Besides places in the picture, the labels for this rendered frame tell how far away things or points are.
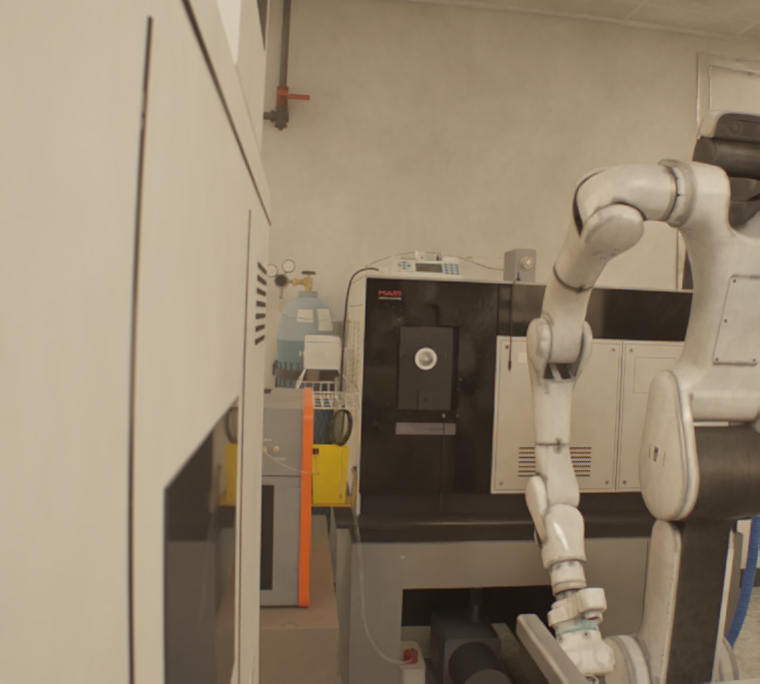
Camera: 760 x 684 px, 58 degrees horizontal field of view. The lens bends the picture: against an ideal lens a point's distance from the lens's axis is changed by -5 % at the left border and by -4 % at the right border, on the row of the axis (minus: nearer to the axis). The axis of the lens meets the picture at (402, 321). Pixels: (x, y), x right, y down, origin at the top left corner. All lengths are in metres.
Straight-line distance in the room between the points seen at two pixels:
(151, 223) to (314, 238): 3.03
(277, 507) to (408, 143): 2.15
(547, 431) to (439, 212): 2.10
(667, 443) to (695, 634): 0.36
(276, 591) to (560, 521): 0.63
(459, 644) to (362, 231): 1.75
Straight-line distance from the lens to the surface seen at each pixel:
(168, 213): 0.20
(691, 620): 1.37
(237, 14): 0.37
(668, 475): 1.21
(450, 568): 2.15
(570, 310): 1.24
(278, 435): 1.48
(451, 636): 2.62
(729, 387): 1.25
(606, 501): 2.35
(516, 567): 2.19
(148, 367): 0.18
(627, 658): 1.40
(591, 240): 1.09
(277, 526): 1.52
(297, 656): 1.52
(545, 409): 1.29
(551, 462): 1.29
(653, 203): 1.09
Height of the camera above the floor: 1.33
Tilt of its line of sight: level
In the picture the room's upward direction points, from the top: 2 degrees clockwise
